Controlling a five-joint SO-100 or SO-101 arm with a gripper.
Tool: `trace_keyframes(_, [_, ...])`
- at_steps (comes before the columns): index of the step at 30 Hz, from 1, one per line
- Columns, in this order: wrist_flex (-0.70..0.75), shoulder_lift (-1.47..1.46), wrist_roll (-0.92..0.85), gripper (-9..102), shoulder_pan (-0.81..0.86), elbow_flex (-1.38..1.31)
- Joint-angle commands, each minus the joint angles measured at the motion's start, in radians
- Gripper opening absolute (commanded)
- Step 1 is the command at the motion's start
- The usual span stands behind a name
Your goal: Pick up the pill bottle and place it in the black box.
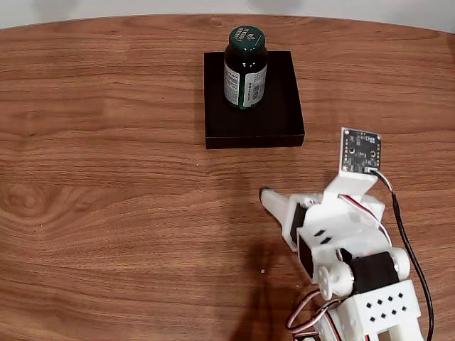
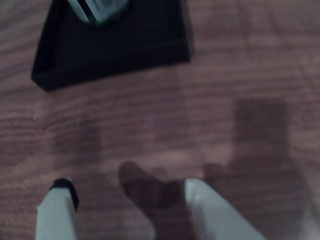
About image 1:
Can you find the green pill bottle white label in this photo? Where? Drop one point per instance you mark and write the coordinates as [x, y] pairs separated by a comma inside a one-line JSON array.
[[245, 78]]

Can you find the shallow black box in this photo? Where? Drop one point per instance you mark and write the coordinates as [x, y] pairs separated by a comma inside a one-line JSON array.
[[270, 117]]

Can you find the black camera board white mount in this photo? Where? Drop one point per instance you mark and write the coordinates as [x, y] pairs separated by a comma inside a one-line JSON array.
[[360, 151]]

